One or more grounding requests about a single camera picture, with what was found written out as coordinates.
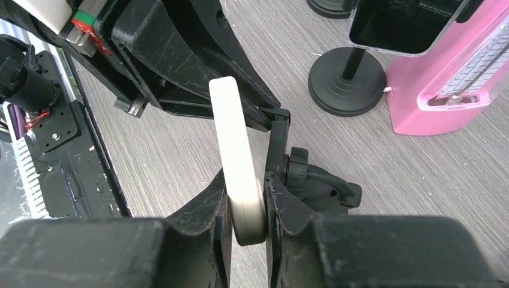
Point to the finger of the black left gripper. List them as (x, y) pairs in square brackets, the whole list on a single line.
[(230, 59)]

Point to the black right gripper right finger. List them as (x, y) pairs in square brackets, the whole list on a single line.
[(330, 249)]

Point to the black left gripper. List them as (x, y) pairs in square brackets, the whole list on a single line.
[(157, 52)]

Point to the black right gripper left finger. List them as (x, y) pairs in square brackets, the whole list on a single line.
[(190, 248)]

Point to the black phone stand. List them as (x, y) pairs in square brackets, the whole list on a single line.
[(332, 9), (346, 82), (314, 186)]

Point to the smartphone with cream case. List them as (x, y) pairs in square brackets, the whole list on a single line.
[(243, 187)]

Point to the smartphone with clear case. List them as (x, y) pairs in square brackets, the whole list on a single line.
[(406, 27)]

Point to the pink wedge stand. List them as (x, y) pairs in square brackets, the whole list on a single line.
[(446, 88)]

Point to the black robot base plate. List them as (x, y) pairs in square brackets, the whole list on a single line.
[(65, 170)]

